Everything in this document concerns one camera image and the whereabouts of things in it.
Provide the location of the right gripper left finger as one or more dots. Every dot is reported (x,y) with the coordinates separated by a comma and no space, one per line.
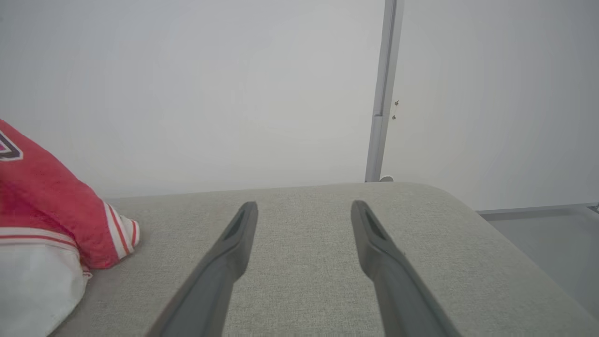
(210,290)

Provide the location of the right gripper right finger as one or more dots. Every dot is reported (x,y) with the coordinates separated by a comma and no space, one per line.
(398,290)

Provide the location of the red basketball jersey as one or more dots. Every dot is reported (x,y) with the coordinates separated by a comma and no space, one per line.
(47,201)

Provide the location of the grey metal floor rail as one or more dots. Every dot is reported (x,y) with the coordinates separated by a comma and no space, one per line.
(538,211)

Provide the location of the grey vertical wall pole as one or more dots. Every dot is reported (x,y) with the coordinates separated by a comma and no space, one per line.
(384,70)

